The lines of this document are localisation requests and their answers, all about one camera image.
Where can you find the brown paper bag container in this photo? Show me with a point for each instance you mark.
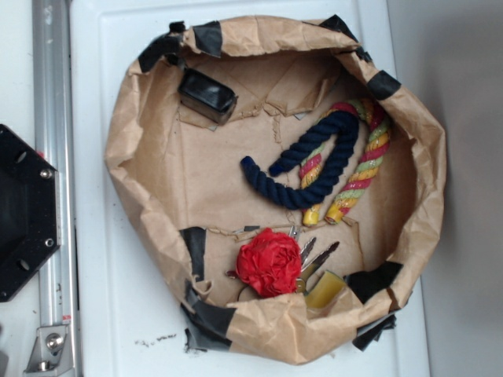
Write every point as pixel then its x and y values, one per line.
pixel 322 146

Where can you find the red crumpled paper ball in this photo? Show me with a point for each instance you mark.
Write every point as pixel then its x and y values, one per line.
pixel 270 263

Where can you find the black tape-wrapped block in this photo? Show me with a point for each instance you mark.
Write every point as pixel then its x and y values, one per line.
pixel 207 96

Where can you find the yellow sponge block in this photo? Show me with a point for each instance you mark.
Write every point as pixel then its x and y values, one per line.
pixel 327 288

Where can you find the white plastic tray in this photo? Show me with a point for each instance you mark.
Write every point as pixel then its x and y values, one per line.
pixel 130 323

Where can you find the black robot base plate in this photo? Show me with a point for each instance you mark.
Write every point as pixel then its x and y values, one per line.
pixel 29 233

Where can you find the aluminium extrusion rail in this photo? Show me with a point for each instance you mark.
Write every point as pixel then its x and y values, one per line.
pixel 58 286

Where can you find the metal corner bracket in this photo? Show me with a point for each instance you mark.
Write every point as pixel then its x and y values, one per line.
pixel 51 354

